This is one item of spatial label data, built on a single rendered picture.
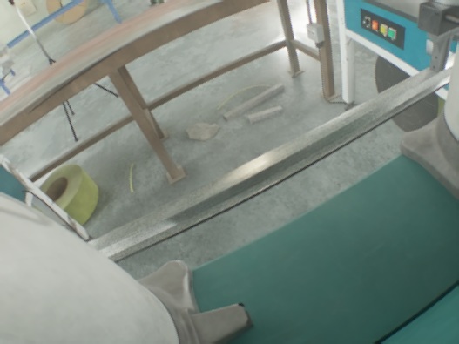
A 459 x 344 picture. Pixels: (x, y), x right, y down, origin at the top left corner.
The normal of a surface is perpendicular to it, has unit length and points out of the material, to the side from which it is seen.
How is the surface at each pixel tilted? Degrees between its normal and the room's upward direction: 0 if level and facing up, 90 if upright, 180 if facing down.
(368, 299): 0
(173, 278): 14
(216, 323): 7
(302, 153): 75
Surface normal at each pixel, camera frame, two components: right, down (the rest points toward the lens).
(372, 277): -0.29, -0.64
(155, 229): 0.26, 0.43
